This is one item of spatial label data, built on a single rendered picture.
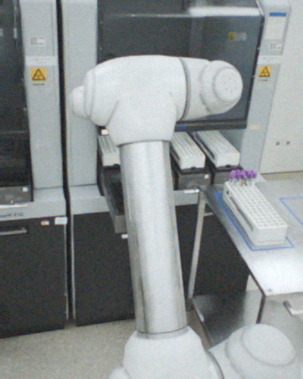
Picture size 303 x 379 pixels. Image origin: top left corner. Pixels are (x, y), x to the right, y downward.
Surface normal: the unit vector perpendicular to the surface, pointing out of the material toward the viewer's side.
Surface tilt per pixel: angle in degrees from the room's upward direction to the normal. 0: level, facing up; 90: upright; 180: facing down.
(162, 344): 19
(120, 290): 90
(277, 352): 7
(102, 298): 90
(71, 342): 0
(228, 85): 69
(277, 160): 90
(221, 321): 0
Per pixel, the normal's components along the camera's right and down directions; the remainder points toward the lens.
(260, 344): 0.22, -0.88
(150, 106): 0.29, 0.02
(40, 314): 0.25, 0.48
